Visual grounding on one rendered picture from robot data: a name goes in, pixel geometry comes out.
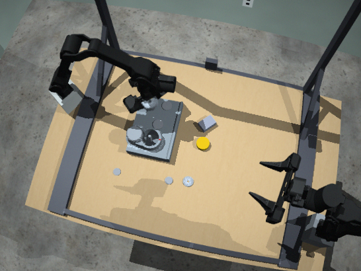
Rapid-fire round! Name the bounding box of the grey spur gear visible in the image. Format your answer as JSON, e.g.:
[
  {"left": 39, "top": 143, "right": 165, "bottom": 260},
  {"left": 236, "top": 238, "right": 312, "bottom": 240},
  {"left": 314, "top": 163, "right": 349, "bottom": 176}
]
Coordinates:
[{"left": 142, "top": 97, "right": 158, "bottom": 111}]

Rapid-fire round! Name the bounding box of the yellow short cylinder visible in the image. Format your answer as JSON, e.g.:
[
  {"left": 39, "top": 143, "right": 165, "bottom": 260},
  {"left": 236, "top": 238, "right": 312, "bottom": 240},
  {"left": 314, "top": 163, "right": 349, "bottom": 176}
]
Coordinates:
[{"left": 196, "top": 137, "right": 210, "bottom": 151}]

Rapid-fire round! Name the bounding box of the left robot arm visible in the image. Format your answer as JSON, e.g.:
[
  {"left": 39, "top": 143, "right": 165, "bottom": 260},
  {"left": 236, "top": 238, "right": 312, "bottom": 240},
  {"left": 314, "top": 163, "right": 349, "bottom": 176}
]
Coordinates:
[{"left": 286, "top": 176, "right": 361, "bottom": 242}]

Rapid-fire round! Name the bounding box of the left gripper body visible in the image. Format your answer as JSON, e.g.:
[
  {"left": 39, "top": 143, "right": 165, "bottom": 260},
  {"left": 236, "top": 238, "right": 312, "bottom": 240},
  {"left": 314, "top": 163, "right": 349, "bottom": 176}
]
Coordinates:
[{"left": 266, "top": 153, "right": 312, "bottom": 224}]

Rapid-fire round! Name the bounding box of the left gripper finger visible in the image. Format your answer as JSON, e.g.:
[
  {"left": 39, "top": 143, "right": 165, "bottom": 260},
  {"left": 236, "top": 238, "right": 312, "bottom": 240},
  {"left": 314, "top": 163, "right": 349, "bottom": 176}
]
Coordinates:
[
  {"left": 249, "top": 192, "right": 276, "bottom": 215},
  {"left": 259, "top": 157, "right": 290, "bottom": 173}
]

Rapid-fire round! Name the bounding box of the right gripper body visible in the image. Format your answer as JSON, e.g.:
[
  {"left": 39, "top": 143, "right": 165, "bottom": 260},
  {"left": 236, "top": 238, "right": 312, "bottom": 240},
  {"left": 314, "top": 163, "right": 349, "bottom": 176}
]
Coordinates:
[{"left": 123, "top": 88, "right": 157, "bottom": 114}]

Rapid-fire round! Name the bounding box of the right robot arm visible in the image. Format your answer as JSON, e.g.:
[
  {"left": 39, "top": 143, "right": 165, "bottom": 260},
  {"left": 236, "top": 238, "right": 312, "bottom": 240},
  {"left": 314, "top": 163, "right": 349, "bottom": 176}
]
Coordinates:
[{"left": 48, "top": 34, "right": 177, "bottom": 100}]

